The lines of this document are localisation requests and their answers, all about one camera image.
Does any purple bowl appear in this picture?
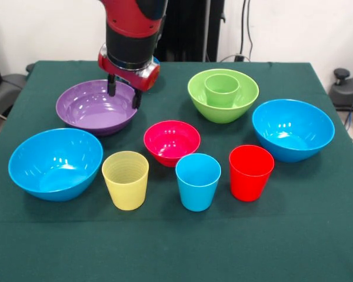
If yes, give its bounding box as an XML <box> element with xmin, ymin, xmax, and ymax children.
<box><xmin>55</xmin><ymin>79</ymin><xmax>141</xmax><ymax>136</ymax></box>

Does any green bowl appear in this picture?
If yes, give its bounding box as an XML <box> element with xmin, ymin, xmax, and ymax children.
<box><xmin>187</xmin><ymin>68</ymin><xmax>260</xmax><ymax>125</ymax></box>

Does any light blue cup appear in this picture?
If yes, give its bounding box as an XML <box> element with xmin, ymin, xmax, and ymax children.
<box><xmin>175</xmin><ymin>153</ymin><xmax>222</xmax><ymax>212</ymax></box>

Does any pink bowl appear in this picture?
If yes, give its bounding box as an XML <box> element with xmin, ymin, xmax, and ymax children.
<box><xmin>143</xmin><ymin>120</ymin><xmax>202</xmax><ymax>168</ymax></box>

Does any yellow cup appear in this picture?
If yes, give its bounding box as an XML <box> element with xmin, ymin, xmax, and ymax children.
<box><xmin>101</xmin><ymin>150</ymin><xmax>150</xmax><ymax>211</ymax></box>

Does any large light blue bowl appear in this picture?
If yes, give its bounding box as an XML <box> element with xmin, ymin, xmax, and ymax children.
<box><xmin>8</xmin><ymin>127</ymin><xmax>104</xmax><ymax>202</ymax></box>
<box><xmin>251</xmin><ymin>99</ymin><xmax>336</xmax><ymax>163</ymax></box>

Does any dark green tablecloth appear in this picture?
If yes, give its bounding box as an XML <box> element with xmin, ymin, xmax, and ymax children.
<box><xmin>0</xmin><ymin>60</ymin><xmax>353</xmax><ymax>282</ymax></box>

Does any black wall cable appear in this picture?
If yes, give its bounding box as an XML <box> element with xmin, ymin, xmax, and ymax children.
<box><xmin>217</xmin><ymin>0</ymin><xmax>254</xmax><ymax>62</ymax></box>

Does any red cup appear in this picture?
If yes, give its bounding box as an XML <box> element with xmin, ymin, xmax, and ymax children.
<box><xmin>229</xmin><ymin>145</ymin><xmax>275</xmax><ymax>203</ymax></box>

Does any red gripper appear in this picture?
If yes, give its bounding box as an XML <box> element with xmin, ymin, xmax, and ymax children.
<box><xmin>98</xmin><ymin>43</ymin><xmax>161</xmax><ymax>110</ymax></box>

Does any grey pedestal foot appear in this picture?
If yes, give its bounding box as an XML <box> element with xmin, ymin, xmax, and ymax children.
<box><xmin>0</xmin><ymin>73</ymin><xmax>28</xmax><ymax>118</ymax></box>
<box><xmin>328</xmin><ymin>68</ymin><xmax>353</xmax><ymax>108</ymax></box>

